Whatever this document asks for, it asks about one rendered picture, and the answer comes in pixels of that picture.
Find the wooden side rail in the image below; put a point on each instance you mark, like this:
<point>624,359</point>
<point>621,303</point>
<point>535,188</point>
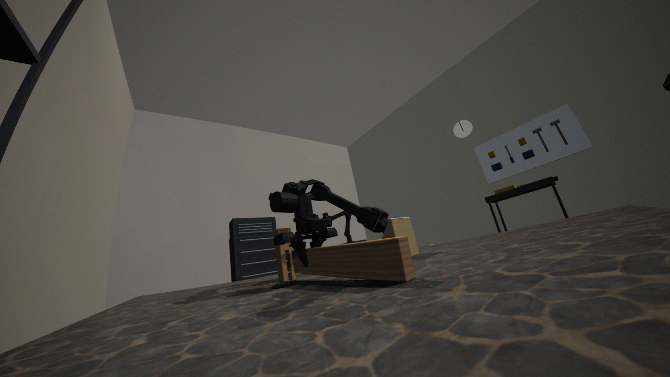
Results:
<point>382,259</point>

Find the wooden post with slot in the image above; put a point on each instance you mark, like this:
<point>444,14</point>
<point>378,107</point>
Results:
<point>284,258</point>

